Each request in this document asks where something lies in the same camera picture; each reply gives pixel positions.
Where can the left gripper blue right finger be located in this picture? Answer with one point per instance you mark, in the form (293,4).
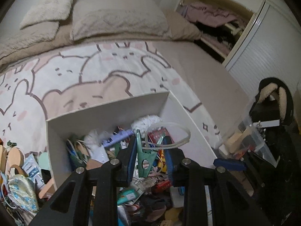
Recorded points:
(173,159)

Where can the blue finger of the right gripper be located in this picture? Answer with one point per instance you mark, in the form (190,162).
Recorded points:
(229,164)

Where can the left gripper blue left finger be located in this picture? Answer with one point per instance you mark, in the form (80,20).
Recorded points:
(127,157)

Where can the green clothespin with white tie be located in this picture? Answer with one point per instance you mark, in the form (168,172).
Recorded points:
(147,154)

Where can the white storage box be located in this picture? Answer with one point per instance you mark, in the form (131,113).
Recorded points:
(106,117)

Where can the clear plastic container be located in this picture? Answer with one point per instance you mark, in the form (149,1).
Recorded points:
(244,135)

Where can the black fleece jacket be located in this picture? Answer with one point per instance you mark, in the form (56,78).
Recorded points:
(273,102)

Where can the cartoon animal bed sheet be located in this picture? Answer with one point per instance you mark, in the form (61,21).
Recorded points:
(77,77)

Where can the silver foil packet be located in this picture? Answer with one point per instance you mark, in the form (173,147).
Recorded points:
(33,171)

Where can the blue floral fabric pouch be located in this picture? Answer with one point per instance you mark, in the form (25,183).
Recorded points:
(23,193)

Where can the wooden oval box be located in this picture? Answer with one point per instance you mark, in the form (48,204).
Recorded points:
(15,158)

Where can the closet with clothes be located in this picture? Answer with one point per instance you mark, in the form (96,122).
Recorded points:
(222,24)

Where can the beige fluffy pillow large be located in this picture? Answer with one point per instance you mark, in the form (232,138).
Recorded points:
(92,17)

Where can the beige blanket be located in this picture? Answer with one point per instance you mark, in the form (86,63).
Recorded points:
(180,30)

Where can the beige fluffy pillow small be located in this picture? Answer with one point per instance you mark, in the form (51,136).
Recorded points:
(47,10)

